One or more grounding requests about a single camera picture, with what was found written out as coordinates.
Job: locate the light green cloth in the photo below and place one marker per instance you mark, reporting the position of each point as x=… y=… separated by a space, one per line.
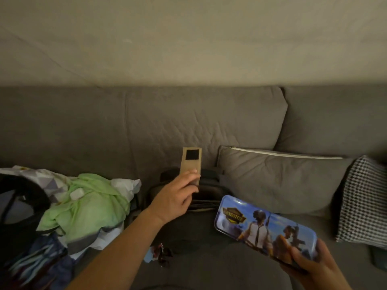
x=87 y=205

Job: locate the black white houndstooth cushion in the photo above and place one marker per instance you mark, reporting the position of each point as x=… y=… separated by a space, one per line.
x=362 y=202

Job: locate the person's left forearm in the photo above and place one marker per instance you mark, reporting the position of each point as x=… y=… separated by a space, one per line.
x=118 y=253

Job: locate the tan cardboard box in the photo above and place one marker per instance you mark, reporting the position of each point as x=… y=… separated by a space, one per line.
x=190 y=164

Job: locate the person's right hand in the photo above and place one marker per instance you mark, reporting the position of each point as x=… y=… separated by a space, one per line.
x=317 y=268

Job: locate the grey cushion with white piping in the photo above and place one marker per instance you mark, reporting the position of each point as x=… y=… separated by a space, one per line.
x=281 y=181

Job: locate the person's right thumb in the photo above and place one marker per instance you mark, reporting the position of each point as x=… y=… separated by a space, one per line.
x=285 y=249

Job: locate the blue patterned cloth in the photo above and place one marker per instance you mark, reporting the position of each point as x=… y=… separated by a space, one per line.
x=39 y=262

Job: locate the white patterned cloth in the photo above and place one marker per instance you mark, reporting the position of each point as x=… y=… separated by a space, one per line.
x=121 y=187

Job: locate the grey sofa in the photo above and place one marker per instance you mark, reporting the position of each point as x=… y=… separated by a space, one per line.
x=193 y=132

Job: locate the blue printed tin pencil case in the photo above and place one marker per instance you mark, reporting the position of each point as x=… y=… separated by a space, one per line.
x=263 y=229

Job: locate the person's left hand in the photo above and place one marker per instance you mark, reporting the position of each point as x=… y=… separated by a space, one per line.
x=170 y=199

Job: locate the person's left fingers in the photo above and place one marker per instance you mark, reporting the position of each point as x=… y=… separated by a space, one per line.
x=189 y=179

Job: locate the black open bag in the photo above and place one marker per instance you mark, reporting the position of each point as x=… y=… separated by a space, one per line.
x=193 y=205

